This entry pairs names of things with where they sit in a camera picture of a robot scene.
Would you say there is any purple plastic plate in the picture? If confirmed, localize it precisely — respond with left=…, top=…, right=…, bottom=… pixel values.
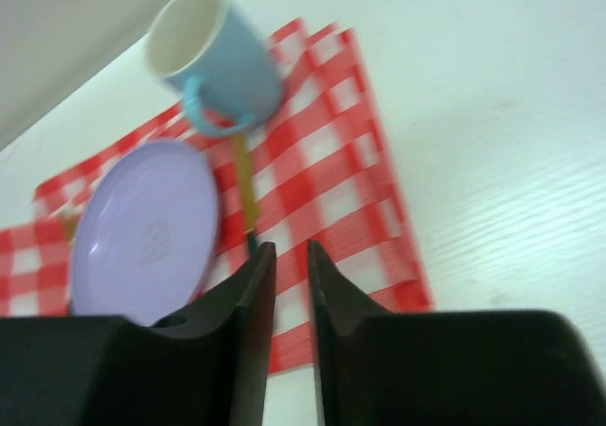
left=70, top=139, right=220, bottom=327

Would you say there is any gold knife green handle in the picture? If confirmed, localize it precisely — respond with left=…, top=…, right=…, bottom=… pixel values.
left=231, top=133, right=258, bottom=257

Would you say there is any blue white mug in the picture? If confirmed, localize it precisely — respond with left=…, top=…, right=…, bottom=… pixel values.
left=145, top=0, right=284, bottom=138

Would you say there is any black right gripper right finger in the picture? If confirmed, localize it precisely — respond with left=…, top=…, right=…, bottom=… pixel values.
left=308, top=240, right=605, bottom=425

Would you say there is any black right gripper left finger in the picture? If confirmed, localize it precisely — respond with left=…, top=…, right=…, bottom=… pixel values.
left=122, top=242, right=276, bottom=425

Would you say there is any red white checkered cloth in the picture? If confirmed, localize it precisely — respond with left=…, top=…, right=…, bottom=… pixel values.
left=1, top=19, right=432, bottom=373

